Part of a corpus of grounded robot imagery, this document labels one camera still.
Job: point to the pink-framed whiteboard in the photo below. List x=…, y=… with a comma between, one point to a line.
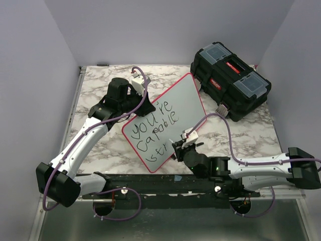
x=177, y=109

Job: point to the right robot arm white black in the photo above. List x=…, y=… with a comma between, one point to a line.
x=295, y=167

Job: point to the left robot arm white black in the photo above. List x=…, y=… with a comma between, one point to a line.
x=58, y=180

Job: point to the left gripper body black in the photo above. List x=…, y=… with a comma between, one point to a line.
x=131, y=103

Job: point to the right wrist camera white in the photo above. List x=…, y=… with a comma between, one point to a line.
x=189, y=137

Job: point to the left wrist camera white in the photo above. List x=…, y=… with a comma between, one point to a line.
x=138, y=83

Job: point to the black mounting base rail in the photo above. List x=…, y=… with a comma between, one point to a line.
x=160, y=191

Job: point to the blue tape piece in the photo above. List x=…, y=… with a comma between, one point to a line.
x=177, y=178

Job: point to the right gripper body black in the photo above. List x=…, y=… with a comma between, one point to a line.
x=181, y=152

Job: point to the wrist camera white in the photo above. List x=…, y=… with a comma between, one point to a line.
x=189, y=137
x=138, y=83

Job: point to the black toolbox with red handle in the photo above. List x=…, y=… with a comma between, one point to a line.
x=235, y=86

